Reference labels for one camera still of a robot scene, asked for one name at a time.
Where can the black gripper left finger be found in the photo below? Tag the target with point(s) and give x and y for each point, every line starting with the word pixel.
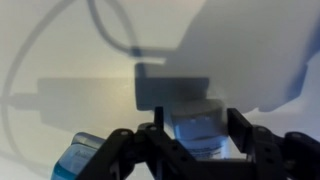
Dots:
pixel 133 156

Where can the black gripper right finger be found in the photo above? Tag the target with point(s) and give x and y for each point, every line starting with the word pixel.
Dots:
pixel 266 146

